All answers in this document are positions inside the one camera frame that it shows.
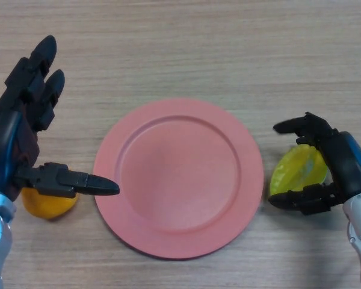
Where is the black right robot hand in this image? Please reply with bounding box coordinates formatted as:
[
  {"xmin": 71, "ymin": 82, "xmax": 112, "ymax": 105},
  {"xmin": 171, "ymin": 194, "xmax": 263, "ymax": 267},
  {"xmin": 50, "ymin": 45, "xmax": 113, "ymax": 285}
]
[{"xmin": 268, "ymin": 111, "xmax": 361, "ymax": 215}]

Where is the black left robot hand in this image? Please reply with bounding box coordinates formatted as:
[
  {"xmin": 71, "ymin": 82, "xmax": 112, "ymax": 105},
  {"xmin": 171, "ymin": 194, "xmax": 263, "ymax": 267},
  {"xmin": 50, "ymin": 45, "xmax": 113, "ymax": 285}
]
[{"xmin": 0, "ymin": 35, "xmax": 120, "ymax": 202}]

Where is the yellow starfruit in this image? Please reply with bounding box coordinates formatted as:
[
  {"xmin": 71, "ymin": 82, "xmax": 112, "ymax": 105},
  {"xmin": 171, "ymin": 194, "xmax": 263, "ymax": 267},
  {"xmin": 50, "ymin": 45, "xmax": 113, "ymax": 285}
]
[{"xmin": 270, "ymin": 144, "xmax": 329, "ymax": 196}]

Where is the pink round plate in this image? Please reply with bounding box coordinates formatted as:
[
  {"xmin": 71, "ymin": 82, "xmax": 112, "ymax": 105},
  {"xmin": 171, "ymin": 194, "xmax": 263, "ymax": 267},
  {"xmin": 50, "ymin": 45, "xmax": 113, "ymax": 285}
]
[{"xmin": 93, "ymin": 98, "xmax": 264, "ymax": 260}]

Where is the orange round fruit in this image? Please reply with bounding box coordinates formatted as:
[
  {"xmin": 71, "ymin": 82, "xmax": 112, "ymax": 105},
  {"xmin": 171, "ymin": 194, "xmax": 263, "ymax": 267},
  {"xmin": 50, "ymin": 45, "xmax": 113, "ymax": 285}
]
[{"xmin": 20, "ymin": 187, "xmax": 79, "ymax": 220}]

